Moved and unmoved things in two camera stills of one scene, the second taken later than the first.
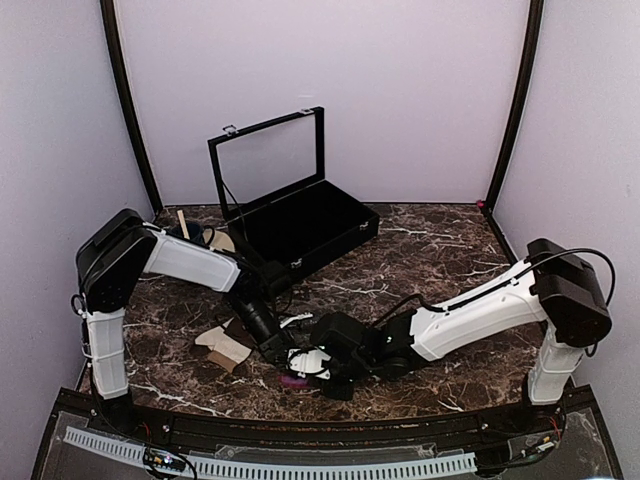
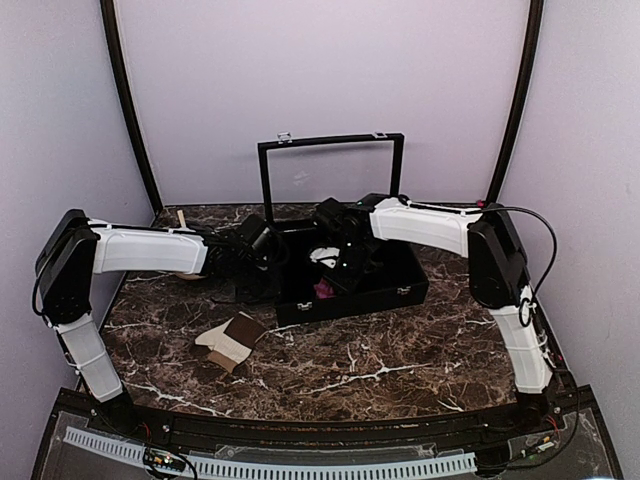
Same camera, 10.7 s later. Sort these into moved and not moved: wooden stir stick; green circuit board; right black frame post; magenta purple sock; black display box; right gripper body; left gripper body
Moved: left gripper body; right gripper body; magenta purple sock; black display box
Not moved: right black frame post; green circuit board; wooden stir stick
